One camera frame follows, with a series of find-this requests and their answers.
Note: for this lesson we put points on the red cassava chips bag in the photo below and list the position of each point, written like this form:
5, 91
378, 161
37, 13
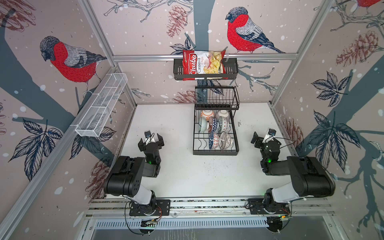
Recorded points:
203, 62

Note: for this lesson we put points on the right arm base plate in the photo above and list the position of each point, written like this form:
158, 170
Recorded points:
260, 207

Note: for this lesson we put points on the red blue patterned bowl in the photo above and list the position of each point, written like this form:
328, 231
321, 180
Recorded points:
213, 125

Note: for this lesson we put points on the white mesh wall shelf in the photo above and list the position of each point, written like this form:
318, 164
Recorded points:
98, 113

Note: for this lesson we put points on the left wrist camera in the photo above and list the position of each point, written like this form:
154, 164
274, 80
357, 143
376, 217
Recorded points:
149, 137

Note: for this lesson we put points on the black wall basket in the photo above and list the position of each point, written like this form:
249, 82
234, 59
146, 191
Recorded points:
228, 70

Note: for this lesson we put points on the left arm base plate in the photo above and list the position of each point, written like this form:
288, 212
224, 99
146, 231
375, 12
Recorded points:
153, 209

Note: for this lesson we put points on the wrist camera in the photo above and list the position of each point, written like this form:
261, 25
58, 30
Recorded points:
269, 135
149, 137

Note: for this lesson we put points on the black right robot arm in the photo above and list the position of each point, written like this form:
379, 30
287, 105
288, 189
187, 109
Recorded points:
308, 177

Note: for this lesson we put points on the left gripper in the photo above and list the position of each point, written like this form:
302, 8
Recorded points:
159, 143

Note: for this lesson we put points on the orange floral bowl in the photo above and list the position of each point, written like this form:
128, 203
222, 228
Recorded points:
207, 114

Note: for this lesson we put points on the black wire dish rack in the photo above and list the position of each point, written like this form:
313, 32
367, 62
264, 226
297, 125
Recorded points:
215, 98

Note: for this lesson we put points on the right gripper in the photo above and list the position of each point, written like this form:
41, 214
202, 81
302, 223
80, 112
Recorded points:
259, 140

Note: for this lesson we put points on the teal dashed bowl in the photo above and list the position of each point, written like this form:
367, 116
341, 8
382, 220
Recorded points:
204, 125

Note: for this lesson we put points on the blue geometric bowl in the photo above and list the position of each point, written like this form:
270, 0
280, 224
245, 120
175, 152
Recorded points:
214, 141

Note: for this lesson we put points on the aluminium mounting rail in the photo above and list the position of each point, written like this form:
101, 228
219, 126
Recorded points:
206, 207

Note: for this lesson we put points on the black white lattice bowl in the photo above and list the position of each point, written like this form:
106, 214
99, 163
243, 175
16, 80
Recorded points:
225, 141

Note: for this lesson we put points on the green patterned bowl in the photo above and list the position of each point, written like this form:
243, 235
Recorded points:
223, 124

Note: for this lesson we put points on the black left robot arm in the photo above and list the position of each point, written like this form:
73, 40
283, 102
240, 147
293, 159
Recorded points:
124, 179

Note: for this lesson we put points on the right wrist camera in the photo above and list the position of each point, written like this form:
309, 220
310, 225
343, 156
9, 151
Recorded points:
269, 135

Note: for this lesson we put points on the pink striped bowl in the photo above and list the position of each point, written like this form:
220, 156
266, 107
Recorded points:
224, 114

